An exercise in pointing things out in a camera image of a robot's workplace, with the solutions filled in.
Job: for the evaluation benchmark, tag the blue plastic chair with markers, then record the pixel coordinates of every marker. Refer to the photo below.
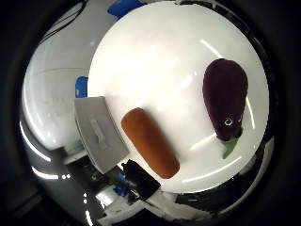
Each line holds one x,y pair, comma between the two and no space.
123,8
81,87

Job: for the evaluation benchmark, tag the purple eggplant plush toy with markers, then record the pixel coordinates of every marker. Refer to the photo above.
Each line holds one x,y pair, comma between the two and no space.
224,91

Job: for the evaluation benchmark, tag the orange carrot plush toy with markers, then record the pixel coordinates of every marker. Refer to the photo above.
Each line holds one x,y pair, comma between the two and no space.
150,142

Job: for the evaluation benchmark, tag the grey fabric container box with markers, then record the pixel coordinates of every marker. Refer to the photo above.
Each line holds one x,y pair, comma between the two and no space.
100,135

